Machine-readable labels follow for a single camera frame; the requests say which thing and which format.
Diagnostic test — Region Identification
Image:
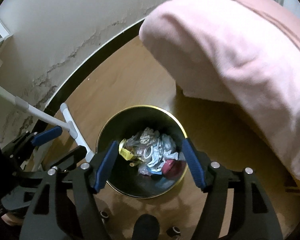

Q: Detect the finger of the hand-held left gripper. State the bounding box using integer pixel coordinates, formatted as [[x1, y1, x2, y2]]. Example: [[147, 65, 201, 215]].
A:
[[1, 126, 63, 161], [50, 145, 89, 171]]

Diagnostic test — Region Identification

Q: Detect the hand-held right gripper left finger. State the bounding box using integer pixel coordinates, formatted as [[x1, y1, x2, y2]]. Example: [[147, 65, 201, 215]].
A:
[[19, 141, 119, 240]]

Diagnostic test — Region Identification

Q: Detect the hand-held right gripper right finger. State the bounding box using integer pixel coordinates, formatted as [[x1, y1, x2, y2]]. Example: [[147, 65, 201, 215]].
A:
[[182, 138, 283, 240]]

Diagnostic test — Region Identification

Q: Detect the yellow cartoon snack bag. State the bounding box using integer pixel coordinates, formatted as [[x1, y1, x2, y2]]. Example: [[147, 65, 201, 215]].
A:
[[118, 139, 143, 167]]

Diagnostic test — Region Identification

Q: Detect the clear plastic bag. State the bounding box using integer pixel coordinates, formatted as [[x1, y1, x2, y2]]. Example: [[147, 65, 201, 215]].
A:
[[126, 132, 150, 161]]

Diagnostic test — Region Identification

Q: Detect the blue and white snack wrapper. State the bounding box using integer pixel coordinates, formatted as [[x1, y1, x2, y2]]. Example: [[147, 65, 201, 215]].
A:
[[139, 134, 179, 176]]

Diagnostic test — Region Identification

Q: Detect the white knobbly foam piece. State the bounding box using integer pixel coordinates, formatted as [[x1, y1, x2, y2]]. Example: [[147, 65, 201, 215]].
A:
[[139, 127, 161, 145]]

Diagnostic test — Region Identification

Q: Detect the black trash bin gold rim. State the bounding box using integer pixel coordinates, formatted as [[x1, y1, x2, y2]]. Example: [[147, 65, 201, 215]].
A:
[[96, 104, 189, 199]]

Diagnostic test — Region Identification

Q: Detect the person's left hand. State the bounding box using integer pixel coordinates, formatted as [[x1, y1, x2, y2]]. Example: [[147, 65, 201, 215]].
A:
[[1, 211, 24, 227]]

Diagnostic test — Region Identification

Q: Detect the dark red wrapper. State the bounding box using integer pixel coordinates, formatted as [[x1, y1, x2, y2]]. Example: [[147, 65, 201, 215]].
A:
[[162, 159, 187, 179]]

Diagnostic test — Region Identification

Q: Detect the person's foot in black sock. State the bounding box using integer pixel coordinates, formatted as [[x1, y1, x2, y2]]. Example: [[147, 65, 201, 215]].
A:
[[134, 214, 161, 240]]

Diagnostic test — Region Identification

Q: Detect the pink blanket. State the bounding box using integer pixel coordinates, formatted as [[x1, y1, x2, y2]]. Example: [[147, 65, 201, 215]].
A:
[[139, 0, 300, 185]]

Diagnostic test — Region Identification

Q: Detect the white window frame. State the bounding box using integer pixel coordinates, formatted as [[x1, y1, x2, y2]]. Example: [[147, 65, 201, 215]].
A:
[[0, 14, 11, 48]]

